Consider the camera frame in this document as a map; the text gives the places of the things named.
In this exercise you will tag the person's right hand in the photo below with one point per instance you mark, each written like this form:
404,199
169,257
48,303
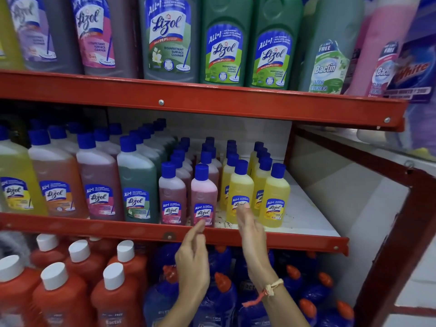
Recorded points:
255,245

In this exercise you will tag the person's left hand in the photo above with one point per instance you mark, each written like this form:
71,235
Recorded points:
192,265

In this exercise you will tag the person's left fingers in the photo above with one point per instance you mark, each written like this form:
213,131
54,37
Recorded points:
197,229

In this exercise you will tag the person's right fingers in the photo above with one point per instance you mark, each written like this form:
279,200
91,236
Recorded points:
246,216

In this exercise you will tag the person's left forearm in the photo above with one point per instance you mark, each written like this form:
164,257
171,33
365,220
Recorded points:
182,311

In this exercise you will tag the person's right forearm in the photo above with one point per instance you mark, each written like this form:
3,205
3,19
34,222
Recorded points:
284,309

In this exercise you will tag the group of small yellow bottles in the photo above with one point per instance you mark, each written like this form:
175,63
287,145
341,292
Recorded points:
276,197

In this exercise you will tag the group of small pink bottles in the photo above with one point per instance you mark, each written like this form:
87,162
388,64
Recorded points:
204,190

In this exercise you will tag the white shelf board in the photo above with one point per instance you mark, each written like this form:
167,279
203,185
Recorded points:
306,214

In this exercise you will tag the row of medium green bottles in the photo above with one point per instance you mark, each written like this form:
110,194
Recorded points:
138,180

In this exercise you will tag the group of blue orange-capped bottles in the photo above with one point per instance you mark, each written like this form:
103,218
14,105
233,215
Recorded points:
223,303

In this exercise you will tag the medium pink cleaner bottle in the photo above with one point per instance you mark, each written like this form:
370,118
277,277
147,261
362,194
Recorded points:
104,141
100,177
115,131

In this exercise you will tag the red metal shelving rack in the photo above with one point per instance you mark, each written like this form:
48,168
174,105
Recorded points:
204,102

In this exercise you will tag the medium orange cleaner bottle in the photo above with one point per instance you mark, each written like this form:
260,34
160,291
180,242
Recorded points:
61,139
74,130
58,173

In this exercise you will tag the group of red white-capped bottles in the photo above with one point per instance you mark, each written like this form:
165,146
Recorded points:
61,299

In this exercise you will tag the dark red metal rack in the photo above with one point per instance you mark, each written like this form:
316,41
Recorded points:
402,234

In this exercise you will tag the large pale green cleaner bottle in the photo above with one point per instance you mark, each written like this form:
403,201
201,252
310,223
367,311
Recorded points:
327,54

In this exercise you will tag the large grey-green bottle flower label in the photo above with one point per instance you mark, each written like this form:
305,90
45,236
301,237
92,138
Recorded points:
168,40

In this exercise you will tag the medium yellow cleaner bottle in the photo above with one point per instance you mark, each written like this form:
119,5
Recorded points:
17,166

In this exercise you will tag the large grey bottle pink label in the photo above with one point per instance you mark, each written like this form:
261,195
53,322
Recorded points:
105,37

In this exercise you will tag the large pink cleaner bottle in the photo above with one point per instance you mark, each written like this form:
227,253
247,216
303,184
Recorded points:
381,47

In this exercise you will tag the purple detergent packet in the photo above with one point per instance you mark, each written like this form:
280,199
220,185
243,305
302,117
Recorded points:
414,74

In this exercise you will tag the large grey bottle lavender label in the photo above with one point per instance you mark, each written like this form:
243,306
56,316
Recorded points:
44,33

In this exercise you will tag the large yellow cleaner bottle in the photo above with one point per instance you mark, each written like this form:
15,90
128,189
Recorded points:
8,33

